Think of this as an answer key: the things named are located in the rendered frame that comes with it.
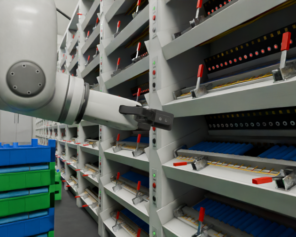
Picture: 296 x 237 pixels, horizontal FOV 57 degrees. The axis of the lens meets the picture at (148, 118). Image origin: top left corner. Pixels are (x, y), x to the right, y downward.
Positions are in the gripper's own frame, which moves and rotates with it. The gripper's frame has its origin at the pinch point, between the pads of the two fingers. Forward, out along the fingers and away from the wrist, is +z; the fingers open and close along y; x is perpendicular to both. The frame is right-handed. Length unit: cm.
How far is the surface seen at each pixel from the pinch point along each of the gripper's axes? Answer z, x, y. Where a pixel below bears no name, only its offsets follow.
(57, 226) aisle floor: 10, -60, -132
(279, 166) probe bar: 22.7, -4.0, 10.9
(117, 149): 20, -6, -81
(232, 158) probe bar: 22.4, -3.6, -2.0
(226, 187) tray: 20.3, -10.5, -0.4
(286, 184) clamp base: 19.4, -7.1, 15.3
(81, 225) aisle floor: 23, -57, -129
